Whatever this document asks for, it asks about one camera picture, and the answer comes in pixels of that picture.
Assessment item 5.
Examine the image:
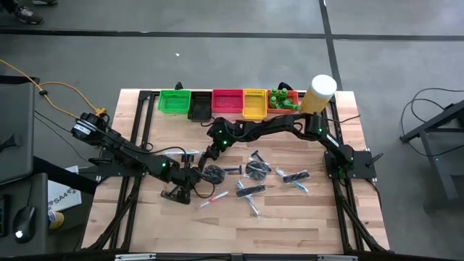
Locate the black metal stand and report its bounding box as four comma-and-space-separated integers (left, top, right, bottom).
399, 99, 464, 211

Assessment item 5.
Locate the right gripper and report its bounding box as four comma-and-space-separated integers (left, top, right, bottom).
198, 141, 225, 170

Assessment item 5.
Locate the person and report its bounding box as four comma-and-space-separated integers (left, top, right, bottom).
0, 0, 59, 26

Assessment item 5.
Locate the yellow cable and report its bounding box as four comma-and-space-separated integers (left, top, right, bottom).
0, 59, 107, 116

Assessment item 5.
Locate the white printed box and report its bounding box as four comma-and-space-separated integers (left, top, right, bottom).
46, 165, 83, 212

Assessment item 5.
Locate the grey desk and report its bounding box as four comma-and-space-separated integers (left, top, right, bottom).
0, 75, 50, 257

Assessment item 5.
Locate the yellow canister white lid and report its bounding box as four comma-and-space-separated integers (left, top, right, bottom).
299, 74, 338, 115

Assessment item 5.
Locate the black table frame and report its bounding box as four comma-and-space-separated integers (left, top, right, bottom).
81, 88, 391, 254

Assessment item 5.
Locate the silver metal bracket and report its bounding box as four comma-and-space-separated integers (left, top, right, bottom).
318, 254, 359, 261
114, 253, 157, 261

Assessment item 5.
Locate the yellow plastic basket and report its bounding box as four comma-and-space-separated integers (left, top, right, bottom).
241, 88, 268, 121

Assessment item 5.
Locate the red plastic basket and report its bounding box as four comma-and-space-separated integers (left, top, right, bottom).
211, 88, 244, 114

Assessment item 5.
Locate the green plastic basket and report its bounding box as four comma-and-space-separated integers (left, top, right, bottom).
157, 89, 192, 115

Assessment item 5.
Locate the black floor cable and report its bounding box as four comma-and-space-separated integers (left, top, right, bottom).
400, 87, 464, 159

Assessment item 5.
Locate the orange plastic basket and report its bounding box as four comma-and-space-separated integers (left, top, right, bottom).
266, 89, 300, 115

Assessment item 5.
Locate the red white wrapped toothbrush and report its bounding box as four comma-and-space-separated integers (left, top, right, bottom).
197, 191, 230, 210

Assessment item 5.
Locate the black computer mouse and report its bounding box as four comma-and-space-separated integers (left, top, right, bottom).
12, 205, 37, 244

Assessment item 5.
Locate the black bar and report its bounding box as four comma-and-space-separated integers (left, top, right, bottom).
32, 155, 99, 196

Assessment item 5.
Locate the black plastic basket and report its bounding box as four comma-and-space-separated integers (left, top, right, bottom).
187, 91, 214, 123

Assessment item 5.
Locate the yellow blue small object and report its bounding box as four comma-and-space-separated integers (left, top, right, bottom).
48, 210, 65, 231

